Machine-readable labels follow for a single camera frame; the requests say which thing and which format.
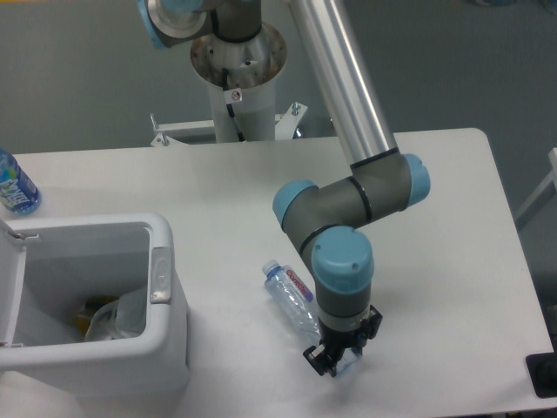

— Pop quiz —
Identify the crumpled trash inside bin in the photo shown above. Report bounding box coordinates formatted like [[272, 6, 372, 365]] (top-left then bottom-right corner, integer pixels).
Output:
[[75, 287, 147, 342]]

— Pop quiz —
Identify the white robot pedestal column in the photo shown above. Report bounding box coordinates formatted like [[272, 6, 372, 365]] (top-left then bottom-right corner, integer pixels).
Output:
[[191, 23, 287, 143]]

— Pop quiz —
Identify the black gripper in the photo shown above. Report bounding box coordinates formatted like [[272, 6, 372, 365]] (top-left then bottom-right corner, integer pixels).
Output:
[[303, 305, 383, 377]]

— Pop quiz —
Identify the black cable on pedestal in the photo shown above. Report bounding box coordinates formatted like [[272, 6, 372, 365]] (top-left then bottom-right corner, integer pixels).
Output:
[[221, 67, 245, 143]]

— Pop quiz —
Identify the white pedestal base frame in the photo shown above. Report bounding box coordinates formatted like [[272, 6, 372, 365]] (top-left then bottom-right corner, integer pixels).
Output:
[[149, 101, 339, 148]]

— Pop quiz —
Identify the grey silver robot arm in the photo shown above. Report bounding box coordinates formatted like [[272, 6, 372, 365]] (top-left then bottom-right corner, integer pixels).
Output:
[[138, 1, 431, 376]]

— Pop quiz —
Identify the white frame at right edge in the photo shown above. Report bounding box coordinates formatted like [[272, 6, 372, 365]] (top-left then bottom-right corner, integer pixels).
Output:
[[514, 147, 556, 231]]

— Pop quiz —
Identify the blue labelled water bottle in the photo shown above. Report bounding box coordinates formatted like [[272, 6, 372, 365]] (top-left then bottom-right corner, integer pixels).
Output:
[[1, 149, 42, 216]]

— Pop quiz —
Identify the black object at table edge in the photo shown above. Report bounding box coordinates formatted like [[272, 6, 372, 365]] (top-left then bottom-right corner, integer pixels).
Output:
[[526, 352, 556, 399]]

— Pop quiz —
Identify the white plastic trash can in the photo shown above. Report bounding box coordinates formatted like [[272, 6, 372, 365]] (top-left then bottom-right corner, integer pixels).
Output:
[[1, 213, 190, 396]]

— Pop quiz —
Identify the clear crushed plastic bottle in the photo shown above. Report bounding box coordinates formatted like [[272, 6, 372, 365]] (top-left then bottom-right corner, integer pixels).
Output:
[[261, 259, 365, 379]]

